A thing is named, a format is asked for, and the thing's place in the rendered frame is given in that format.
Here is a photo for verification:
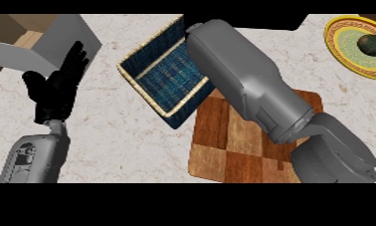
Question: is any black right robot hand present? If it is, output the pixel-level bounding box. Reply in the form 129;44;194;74
183;14;208;37

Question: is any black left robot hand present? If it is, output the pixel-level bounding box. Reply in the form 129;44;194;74
21;40;92;125

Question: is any blue wicker basket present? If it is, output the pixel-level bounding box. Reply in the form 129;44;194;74
117;15;217;130

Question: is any wooden checkered cutting board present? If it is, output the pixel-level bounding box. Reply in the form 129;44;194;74
188;88;325;184

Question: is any grey cabinet with wooden inside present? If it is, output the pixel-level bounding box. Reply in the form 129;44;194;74
0;14;104;79

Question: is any yellow and green plate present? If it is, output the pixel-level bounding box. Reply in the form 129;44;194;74
323;14;376;81

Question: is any dark green avocado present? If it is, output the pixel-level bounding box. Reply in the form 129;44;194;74
356;33;376;57

